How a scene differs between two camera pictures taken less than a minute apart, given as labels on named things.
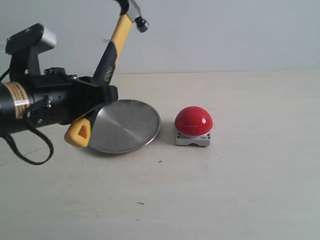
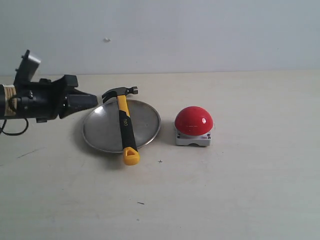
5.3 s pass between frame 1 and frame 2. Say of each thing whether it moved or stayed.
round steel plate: stayed
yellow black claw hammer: moved
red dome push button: stayed
